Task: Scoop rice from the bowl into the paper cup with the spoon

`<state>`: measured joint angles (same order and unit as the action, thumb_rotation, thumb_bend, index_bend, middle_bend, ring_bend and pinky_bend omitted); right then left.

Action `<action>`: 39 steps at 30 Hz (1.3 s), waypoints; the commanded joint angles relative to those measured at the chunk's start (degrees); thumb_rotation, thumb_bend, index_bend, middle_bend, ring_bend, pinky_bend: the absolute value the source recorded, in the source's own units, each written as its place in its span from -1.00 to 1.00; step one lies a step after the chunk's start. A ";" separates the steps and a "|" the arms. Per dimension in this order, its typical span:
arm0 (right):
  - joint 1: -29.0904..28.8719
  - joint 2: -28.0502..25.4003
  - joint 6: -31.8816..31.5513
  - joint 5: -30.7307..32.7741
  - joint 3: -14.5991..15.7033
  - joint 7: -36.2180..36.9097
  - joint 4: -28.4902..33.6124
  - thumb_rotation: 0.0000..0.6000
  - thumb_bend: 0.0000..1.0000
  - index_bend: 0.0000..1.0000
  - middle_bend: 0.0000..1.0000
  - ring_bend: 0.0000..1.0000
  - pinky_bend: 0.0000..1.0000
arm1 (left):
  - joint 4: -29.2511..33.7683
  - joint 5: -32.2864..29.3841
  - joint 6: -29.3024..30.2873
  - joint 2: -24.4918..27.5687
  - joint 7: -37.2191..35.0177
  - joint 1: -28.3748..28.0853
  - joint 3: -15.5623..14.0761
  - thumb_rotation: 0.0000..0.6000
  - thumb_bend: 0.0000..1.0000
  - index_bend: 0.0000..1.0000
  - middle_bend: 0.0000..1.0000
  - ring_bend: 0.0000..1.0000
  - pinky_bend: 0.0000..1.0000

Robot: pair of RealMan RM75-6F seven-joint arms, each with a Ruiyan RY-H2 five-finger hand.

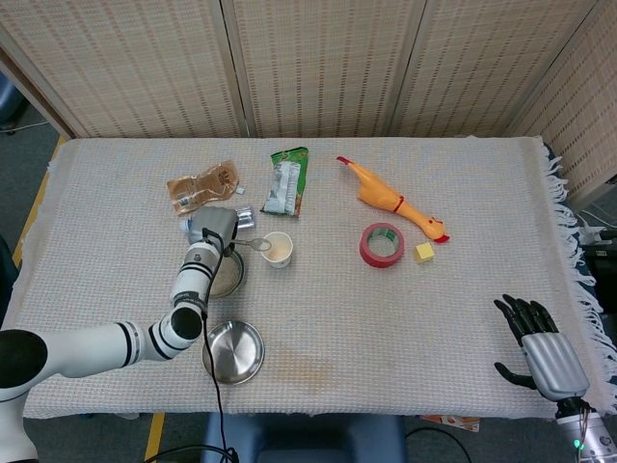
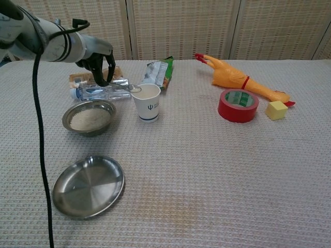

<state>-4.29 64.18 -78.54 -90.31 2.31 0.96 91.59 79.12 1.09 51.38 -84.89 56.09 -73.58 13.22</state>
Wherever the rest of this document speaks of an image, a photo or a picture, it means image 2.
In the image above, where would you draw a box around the yellow foam cube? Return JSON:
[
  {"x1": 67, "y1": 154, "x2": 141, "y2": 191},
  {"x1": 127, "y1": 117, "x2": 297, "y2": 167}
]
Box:
[{"x1": 265, "y1": 101, "x2": 288, "y2": 121}]

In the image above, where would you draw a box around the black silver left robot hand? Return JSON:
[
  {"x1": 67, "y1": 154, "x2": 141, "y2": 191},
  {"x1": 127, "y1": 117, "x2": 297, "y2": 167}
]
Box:
[{"x1": 76, "y1": 36, "x2": 116, "y2": 87}]

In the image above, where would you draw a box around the green snack bag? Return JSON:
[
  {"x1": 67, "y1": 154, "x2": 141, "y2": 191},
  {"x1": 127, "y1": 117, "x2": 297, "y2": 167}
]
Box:
[{"x1": 141, "y1": 56, "x2": 174, "y2": 90}]

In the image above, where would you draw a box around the brown spout pouch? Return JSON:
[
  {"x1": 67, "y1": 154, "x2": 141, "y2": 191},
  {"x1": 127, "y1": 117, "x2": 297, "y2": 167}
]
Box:
[{"x1": 68, "y1": 66, "x2": 124, "y2": 87}]

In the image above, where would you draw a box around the yellow rubber chicken toy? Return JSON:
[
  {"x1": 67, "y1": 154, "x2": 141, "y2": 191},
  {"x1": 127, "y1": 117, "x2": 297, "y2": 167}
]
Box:
[{"x1": 194, "y1": 53, "x2": 296, "y2": 108}]

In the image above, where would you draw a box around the small metal spoon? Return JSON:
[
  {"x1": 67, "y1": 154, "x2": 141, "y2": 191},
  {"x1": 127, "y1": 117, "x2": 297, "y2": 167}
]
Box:
[{"x1": 108, "y1": 80, "x2": 142, "y2": 93}]

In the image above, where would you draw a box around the clear plastic water bottle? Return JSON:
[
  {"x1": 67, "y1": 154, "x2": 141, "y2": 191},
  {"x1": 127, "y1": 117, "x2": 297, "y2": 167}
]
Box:
[{"x1": 70, "y1": 83, "x2": 132, "y2": 102}]

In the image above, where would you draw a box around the red tape roll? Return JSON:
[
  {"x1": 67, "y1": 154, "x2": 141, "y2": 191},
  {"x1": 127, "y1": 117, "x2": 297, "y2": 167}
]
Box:
[{"x1": 217, "y1": 88, "x2": 260, "y2": 123}]

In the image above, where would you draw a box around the beige woven tablecloth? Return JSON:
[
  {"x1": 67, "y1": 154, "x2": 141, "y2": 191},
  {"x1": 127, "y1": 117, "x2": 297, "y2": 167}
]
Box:
[{"x1": 0, "y1": 59, "x2": 331, "y2": 248}]

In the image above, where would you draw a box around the flat steel plate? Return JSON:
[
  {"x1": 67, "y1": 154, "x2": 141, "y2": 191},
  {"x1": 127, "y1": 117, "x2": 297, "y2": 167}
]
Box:
[{"x1": 52, "y1": 155, "x2": 125, "y2": 220}]

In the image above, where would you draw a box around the woven folding screen panel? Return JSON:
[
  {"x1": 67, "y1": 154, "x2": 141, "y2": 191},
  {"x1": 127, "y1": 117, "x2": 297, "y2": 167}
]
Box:
[
  {"x1": 0, "y1": 0, "x2": 132, "y2": 63},
  {"x1": 230, "y1": 0, "x2": 331, "y2": 61},
  {"x1": 312, "y1": 25, "x2": 331, "y2": 60},
  {"x1": 126, "y1": 0, "x2": 243, "y2": 61}
]

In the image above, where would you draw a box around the white paper cup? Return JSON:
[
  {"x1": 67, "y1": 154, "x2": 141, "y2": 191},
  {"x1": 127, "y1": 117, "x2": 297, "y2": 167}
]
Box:
[{"x1": 130, "y1": 83, "x2": 161, "y2": 123}]

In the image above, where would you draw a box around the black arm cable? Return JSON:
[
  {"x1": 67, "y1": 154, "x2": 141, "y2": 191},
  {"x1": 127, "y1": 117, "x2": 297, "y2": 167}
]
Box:
[{"x1": 32, "y1": 18, "x2": 91, "y2": 248}]

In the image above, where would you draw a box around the steel rice bowl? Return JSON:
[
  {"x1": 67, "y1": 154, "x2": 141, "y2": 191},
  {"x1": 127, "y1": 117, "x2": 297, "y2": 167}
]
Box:
[{"x1": 62, "y1": 99, "x2": 117, "y2": 137}]

